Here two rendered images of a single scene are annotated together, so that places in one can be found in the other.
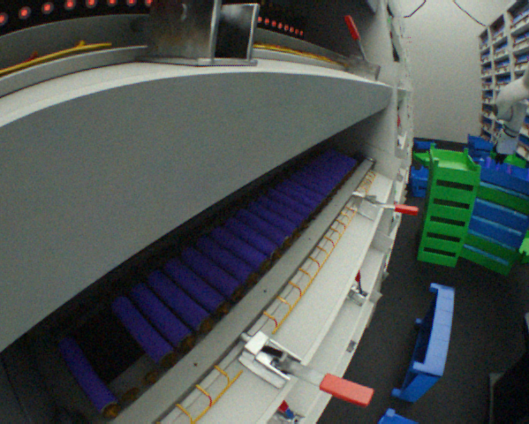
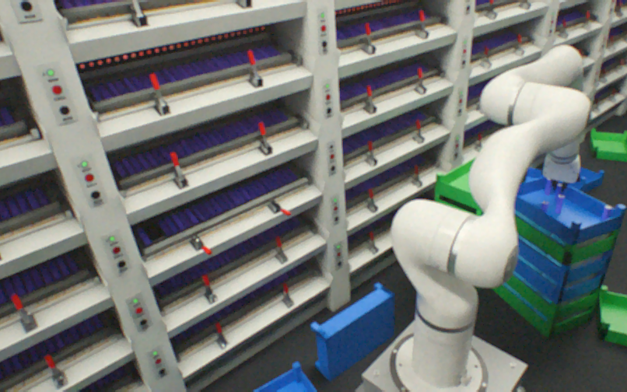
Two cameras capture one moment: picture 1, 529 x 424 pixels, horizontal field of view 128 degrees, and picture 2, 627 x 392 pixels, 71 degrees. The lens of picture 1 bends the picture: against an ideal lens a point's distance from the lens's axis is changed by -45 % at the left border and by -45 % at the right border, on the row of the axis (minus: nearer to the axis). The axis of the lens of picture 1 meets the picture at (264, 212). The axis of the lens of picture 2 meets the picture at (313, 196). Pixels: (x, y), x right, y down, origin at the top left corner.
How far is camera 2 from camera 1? 1.14 m
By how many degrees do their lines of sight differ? 12
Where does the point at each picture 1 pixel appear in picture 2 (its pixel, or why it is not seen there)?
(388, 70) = (315, 127)
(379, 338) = not seen: hidden behind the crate
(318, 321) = (218, 239)
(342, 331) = (261, 271)
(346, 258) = (244, 225)
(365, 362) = (313, 335)
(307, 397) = (225, 293)
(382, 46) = (313, 110)
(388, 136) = (318, 166)
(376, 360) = not seen: hidden behind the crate
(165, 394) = (167, 242)
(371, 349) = not seen: hidden behind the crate
